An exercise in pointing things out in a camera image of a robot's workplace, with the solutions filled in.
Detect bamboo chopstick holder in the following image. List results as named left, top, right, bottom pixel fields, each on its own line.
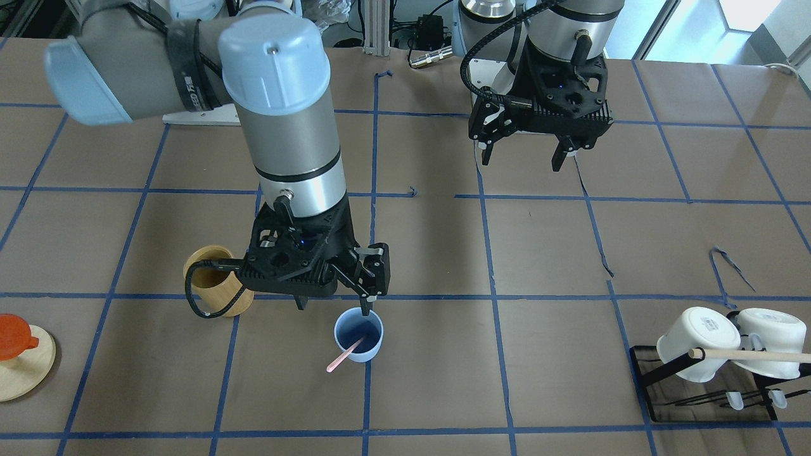
left=184, top=244, right=254, bottom=318

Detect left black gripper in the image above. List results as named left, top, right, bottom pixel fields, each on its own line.
left=468, top=43, right=613, bottom=172

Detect blue plastic cup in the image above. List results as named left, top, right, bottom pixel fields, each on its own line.
left=333, top=308, right=385, bottom=363

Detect white mug far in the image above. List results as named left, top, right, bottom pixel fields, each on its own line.
left=656, top=307, right=741, bottom=363

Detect red mug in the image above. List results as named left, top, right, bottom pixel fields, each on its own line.
left=1, top=313, right=39, bottom=362

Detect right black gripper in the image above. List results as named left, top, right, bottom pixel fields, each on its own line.
left=236, top=196, right=391, bottom=317

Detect white mug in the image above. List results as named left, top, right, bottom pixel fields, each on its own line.
left=656, top=307, right=741, bottom=363
left=733, top=308, right=807, bottom=380

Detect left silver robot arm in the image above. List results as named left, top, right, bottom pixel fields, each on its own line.
left=452, top=1, right=625, bottom=171

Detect pink chopstick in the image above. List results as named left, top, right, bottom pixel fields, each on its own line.
left=326, top=336, right=366, bottom=373

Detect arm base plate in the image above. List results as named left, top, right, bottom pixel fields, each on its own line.
left=162, top=103, right=241, bottom=126
left=469, top=60, right=515, bottom=94

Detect black wire mug rack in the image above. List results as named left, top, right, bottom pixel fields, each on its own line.
left=629, top=310, right=809, bottom=422

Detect white mug near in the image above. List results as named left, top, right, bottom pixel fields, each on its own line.
left=733, top=308, right=807, bottom=380

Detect aluminium frame post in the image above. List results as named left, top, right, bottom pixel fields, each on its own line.
left=360, top=0, right=392, bottom=58

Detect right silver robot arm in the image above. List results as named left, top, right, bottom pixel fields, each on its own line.
left=44, top=1, right=390, bottom=319

